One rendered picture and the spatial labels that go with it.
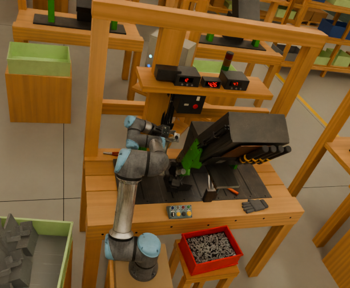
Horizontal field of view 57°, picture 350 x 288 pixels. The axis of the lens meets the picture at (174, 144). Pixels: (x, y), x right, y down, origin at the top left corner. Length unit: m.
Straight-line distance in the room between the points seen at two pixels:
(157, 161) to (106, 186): 0.79
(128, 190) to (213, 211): 0.84
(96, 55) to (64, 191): 1.72
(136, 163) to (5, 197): 2.06
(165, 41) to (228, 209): 1.14
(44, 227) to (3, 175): 1.66
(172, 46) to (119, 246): 1.15
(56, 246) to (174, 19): 1.40
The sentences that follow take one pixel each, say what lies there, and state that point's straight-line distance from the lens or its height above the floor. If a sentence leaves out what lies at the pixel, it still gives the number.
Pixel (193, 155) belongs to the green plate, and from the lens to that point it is 2.06.
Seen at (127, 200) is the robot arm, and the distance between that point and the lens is 1.51.
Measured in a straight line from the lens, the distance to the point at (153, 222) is 2.02.
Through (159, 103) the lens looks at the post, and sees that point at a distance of 2.17.
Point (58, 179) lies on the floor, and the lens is 3.44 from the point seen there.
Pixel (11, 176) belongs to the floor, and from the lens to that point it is 3.51.
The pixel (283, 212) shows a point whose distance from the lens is 2.43.
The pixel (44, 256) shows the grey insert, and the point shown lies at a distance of 1.92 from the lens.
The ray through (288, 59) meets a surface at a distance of 7.15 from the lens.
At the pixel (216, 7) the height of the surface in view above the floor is 0.26.
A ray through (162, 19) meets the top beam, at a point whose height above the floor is 1.89.
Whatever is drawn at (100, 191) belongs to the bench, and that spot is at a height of 0.87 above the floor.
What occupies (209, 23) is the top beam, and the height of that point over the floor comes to 1.91.
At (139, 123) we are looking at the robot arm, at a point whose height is 1.38.
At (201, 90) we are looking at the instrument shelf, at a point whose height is 1.54.
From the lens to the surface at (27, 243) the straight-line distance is 1.88.
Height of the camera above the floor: 2.47
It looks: 37 degrees down
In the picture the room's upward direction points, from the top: 16 degrees clockwise
